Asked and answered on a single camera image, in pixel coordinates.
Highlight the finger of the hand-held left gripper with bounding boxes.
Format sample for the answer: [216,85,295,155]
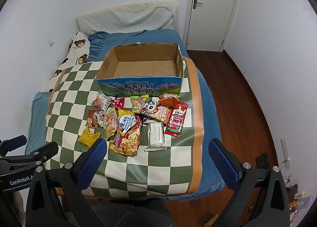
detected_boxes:
[0,135,27,154]
[0,141,59,168]

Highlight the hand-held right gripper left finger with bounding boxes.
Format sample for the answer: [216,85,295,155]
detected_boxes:
[25,138,108,227]

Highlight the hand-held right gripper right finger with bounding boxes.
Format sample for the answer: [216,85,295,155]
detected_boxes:
[209,138,289,227]

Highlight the red crown print snack packet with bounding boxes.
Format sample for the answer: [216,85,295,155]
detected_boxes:
[164,102,189,138]

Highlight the clear colourful candy bag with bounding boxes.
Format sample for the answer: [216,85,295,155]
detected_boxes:
[130,95,150,113]

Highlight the cardboard box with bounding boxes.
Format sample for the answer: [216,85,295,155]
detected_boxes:
[96,43,186,98]

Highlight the small yellow snack packet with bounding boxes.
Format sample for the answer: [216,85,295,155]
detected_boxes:
[78,126,101,148]

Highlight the black floor box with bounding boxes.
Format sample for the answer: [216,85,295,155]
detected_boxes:
[255,153,270,169]

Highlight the yellow noodle packet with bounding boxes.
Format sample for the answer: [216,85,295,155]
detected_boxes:
[109,109,143,157]

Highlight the clear orange snack packet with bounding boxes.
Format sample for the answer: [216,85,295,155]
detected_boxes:
[104,107,119,141]

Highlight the brown snack packet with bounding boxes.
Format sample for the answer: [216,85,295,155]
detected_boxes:
[88,109,103,129]

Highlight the blue bed sheet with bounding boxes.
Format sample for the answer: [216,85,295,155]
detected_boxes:
[25,30,224,194]

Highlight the cookie print snack packet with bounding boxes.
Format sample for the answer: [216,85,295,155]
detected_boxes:
[92,89,115,113]

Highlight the small red snack packet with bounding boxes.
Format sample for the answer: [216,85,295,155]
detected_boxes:
[111,97,125,110]

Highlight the green white checkered blanket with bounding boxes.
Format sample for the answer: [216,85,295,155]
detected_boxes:
[45,57,206,196]

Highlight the white power strip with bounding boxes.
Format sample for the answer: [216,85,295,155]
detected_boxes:
[281,138,291,169]

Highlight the white plain snack packet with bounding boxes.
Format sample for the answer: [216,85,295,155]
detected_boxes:
[145,122,167,152]

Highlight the orange panda snack bag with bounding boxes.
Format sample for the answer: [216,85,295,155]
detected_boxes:
[141,100,173,121]

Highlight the colourful clutter pile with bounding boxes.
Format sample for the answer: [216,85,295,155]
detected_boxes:
[285,175,310,220]

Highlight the orange red snack packet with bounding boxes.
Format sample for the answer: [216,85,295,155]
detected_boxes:
[158,93,180,107]

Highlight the bear print pillow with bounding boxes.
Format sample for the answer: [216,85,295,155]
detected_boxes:
[48,32,91,94]

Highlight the grey pillow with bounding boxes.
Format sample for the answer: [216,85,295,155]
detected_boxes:
[76,6,175,37]

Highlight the white door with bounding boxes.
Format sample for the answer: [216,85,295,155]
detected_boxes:
[184,0,244,53]

